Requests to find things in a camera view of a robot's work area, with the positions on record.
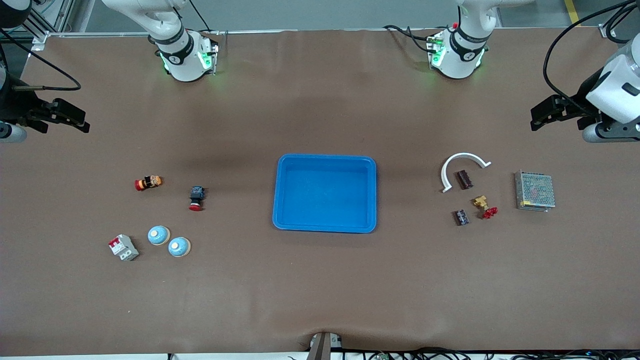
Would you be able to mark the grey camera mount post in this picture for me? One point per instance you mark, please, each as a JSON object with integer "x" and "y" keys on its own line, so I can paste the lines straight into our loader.
{"x": 320, "y": 347}

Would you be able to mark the blue plastic tray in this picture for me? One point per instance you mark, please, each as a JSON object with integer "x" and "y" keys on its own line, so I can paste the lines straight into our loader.
{"x": 325, "y": 195}

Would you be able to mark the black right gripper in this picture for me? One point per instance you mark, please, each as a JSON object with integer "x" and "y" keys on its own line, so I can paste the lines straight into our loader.
{"x": 15, "y": 106}

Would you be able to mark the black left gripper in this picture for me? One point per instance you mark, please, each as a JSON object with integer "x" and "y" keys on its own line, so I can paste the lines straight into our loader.
{"x": 583, "y": 93}

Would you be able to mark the metal mesh power supply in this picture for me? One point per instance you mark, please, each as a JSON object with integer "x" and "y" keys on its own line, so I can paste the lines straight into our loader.
{"x": 535, "y": 190}

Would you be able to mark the white red circuit breaker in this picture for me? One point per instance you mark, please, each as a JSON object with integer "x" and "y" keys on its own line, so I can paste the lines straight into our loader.
{"x": 123, "y": 247}

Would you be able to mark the black red push button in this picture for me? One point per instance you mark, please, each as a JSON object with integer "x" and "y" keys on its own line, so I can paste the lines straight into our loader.
{"x": 196, "y": 197}

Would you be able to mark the white curved plastic clip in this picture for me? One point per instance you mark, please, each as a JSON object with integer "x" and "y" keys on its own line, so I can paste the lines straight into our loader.
{"x": 466, "y": 155}

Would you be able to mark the blue dome bell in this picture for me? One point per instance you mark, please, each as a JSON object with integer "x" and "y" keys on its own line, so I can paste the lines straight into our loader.
{"x": 179, "y": 247}
{"x": 159, "y": 235}

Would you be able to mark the dark brown relay block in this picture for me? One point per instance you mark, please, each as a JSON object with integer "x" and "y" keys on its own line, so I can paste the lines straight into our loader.
{"x": 465, "y": 179}

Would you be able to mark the brown table mat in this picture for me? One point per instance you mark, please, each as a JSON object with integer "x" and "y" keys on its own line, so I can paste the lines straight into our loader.
{"x": 320, "y": 280}

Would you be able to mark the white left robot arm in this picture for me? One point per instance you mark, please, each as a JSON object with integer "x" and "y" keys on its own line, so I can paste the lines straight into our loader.
{"x": 457, "y": 55}

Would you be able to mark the orange red emergency button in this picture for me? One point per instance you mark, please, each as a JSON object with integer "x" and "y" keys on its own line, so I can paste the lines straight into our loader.
{"x": 148, "y": 183}

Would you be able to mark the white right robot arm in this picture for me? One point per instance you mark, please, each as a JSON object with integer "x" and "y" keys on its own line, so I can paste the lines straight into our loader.
{"x": 182, "y": 60}

